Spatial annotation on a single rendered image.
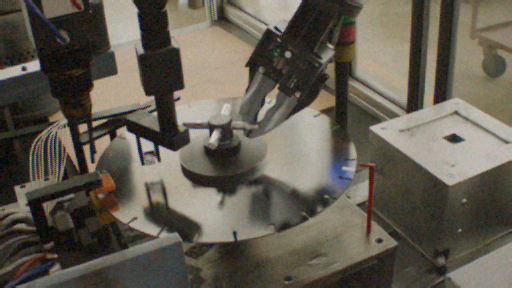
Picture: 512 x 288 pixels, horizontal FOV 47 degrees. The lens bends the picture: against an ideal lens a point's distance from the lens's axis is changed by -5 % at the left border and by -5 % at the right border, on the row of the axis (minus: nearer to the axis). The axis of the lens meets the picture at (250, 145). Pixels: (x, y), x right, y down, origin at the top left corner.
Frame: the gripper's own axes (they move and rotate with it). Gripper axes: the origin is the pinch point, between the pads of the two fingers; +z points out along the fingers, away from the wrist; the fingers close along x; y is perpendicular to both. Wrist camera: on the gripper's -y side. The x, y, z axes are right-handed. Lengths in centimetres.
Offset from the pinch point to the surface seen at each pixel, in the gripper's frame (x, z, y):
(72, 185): -12.5, 11.6, 15.6
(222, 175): 0.6, 4.4, 6.5
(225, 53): -25, 24, -77
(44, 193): -14.4, 13.3, 17.8
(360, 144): 14.3, 10.2, -41.4
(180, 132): -5.4, 0.8, 10.2
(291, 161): 6.2, 0.8, 0.5
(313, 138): 6.8, -0.9, -5.3
